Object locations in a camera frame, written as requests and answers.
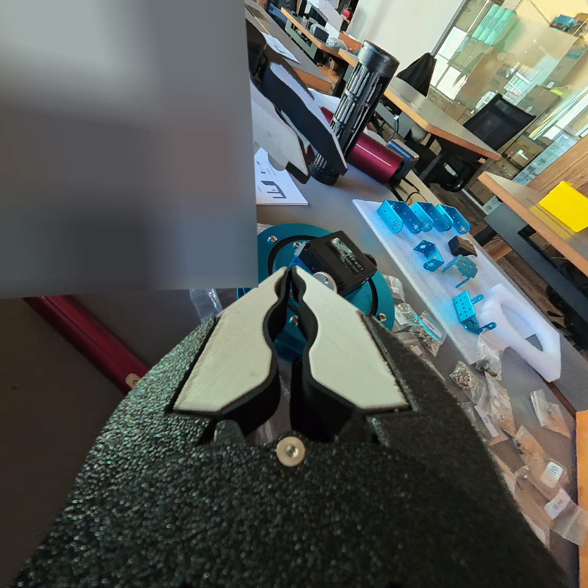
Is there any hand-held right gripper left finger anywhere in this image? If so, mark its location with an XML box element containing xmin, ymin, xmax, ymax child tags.
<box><xmin>173</xmin><ymin>266</ymin><xmax>294</xmax><ymax>420</ymax></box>

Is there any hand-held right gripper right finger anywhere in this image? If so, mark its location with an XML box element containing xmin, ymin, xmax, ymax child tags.
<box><xmin>291</xmin><ymin>265</ymin><xmax>410</xmax><ymax>415</ymax></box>

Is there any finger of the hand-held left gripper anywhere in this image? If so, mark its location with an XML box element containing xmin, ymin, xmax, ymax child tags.
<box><xmin>250</xmin><ymin>78</ymin><xmax>313</xmax><ymax>185</ymax></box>
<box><xmin>262</xmin><ymin>60</ymin><xmax>348</xmax><ymax>176</ymax></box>

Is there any blue round turntable base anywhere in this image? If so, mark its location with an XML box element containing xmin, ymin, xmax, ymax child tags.
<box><xmin>236</xmin><ymin>223</ymin><xmax>397</xmax><ymax>364</ymax></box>

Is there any black servo motor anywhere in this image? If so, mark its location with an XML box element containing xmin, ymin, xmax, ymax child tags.
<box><xmin>293</xmin><ymin>231</ymin><xmax>379</xmax><ymax>305</ymax></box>

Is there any red electric screwdriver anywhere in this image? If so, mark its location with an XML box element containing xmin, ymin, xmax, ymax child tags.
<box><xmin>24</xmin><ymin>295</ymin><xmax>151</xmax><ymax>394</ymax></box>

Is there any grey desk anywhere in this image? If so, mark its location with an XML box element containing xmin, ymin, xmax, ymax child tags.
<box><xmin>0</xmin><ymin>83</ymin><xmax>580</xmax><ymax>588</ymax></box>

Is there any white instruction manual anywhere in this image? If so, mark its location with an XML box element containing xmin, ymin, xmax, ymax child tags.
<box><xmin>254</xmin><ymin>147</ymin><xmax>310</xmax><ymax>206</ymax></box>

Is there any black ribbed cylinder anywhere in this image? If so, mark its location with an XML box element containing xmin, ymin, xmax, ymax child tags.
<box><xmin>309</xmin><ymin>40</ymin><xmax>401</xmax><ymax>186</ymax></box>

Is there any large clear plastic bag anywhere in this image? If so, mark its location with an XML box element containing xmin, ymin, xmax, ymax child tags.
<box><xmin>190</xmin><ymin>288</ymin><xmax>232</xmax><ymax>323</ymax></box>

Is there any red metal cylinder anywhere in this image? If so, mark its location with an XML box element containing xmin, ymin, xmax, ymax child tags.
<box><xmin>321</xmin><ymin>107</ymin><xmax>406</xmax><ymax>182</ymax></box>

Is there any white foam sheet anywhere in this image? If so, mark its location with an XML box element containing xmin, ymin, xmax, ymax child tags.
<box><xmin>352</xmin><ymin>198</ymin><xmax>577</xmax><ymax>368</ymax></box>

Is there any black cloth on chair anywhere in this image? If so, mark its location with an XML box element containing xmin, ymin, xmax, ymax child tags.
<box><xmin>396</xmin><ymin>51</ymin><xmax>437</xmax><ymax>98</ymax></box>

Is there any wooden background table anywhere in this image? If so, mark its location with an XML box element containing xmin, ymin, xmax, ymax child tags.
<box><xmin>383</xmin><ymin>76</ymin><xmax>502</xmax><ymax>193</ymax></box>
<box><xmin>478</xmin><ymin>171</ymin><xmax>588</xmax><ymax>278</ymax></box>

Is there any group of blue metal brackets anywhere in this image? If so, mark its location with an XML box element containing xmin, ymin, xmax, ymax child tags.
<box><xmin>376</xmin><ymin>199</ymin><xmax>498</xmax><ymax>336</ymax></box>

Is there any small black servo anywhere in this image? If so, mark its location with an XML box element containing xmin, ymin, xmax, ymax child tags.
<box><xmin>447</xmin><ymin>235</ymin><xmax>479</xmax><ymax>258</ymax></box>

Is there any group of small screw bags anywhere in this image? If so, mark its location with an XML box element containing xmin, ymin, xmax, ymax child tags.
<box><xmin>383</xmin><ymin>274</ymin><xmax>588</xmax><ymax>548</ymax></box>

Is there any black office chair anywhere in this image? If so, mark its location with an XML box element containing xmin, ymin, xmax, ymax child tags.
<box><xmin>463</xmin><ymin>93</ymin><xmax>537</xmax><ymax>154</ymax></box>

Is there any white foam block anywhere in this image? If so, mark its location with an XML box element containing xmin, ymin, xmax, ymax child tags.
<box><xmin>477</xmin><ymin>283</ymin><xmax>562</xmax><ymax>383</ymax></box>

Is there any yellow plastic box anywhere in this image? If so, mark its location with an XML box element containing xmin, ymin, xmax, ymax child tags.
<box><xmin>530</xmin><ymin>180</ymin><xmax>588</xmax><ymax>233</ymax></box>

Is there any orange cardboard box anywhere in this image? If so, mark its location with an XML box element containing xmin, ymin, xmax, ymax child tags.
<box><xmin>575</xmin><ymin>410</ymin><xmax>588</xmax><ymax>588</ymax></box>

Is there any black power cable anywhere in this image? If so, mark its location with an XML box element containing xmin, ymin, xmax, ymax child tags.
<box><xmin>388</xmin><ymin>172</ymin><xmax>435</xmax><ymax>205</ymax></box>

